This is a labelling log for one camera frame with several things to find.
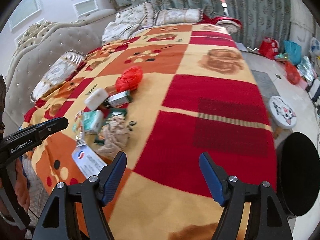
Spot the teal tissue pack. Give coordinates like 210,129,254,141
73,110,104,135

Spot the dark green snack packet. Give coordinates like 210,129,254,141
94,108,127,146

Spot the white blue medicine box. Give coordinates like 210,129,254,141
72,145,107,179

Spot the white foam block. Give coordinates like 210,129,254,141
84,88,109,111

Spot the green white small box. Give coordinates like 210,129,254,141
103,90,132,108

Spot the black round trash bin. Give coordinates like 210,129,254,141
276,132,319,218

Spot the lace bolster pillow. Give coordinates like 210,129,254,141
30,50,85,103

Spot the beige crumpled cloth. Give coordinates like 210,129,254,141
96,115,129,159

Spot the beige tufted headboard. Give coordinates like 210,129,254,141
3,9,116,134

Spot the red plastic bag ball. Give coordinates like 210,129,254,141
115,66,143,93

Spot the round cat cushion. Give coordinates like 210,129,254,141
268,96,297,129

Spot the patchwork orange red blanket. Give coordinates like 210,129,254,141
23,24,277,239

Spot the white patterned pillow left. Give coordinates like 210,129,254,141
101,2,155,45

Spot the white patterned pillow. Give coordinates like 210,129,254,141
101,2,155,45
154,8,203,26

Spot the red plastic bag on floor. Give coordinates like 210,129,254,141
285,61,300,85

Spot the white patterned pillow right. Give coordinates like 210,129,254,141
154,8,203,26

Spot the red gift bag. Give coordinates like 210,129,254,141
258,37,280,60

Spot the teal bag on floor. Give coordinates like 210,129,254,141
284,40,302,65

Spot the red folded quilt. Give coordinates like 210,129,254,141
199,14,242,34

